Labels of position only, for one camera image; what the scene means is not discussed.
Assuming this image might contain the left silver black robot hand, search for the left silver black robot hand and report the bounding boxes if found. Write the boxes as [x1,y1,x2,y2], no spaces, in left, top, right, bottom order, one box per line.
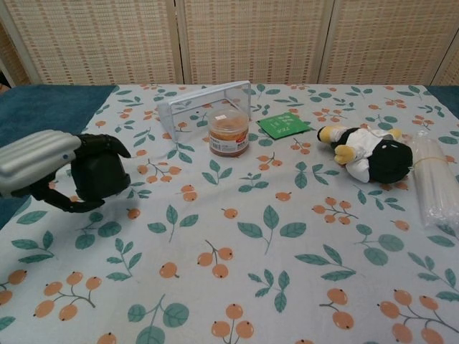
[0,130,133,214]

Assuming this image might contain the black plastic cup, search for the black plastic cup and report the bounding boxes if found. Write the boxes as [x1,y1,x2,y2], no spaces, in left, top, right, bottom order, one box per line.
[70,152,131,201]

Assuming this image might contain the teal plush table cover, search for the teal plush table cover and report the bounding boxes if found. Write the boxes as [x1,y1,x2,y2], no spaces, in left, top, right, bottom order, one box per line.
[0,84,121,230]

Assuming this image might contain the woven folding screen panel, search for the woven folding screen panel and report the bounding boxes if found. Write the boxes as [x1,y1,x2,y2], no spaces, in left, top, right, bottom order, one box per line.
[322,0,459,87]
[178,0,333,86]
[0,0,183,86]
[0,21,35,87]

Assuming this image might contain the clear plastic box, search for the clear plastic box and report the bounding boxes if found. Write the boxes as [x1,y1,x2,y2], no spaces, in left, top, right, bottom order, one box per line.
[156,80,252,143]

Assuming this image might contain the clear plastic jar brown contents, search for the clear plastic jar brown contents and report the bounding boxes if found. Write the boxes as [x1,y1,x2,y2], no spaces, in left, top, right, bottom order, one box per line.
[208,108,250,158]

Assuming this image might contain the floral print tablecloth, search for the floral print tablecloth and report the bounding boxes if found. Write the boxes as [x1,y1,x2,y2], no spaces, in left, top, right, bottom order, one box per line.
[0,82,459,344]

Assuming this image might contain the green square packet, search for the green square packet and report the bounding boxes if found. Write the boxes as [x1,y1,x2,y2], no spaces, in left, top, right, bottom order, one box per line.
[256,111,311,140]

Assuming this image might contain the penguin plush toy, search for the penguin plush toy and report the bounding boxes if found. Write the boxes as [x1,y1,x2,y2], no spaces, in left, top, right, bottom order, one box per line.
[316,125,415,185]

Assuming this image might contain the bagged bundle of white straws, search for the bagged bundle of white straws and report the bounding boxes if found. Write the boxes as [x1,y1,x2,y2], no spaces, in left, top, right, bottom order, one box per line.
[410,130,459,231]

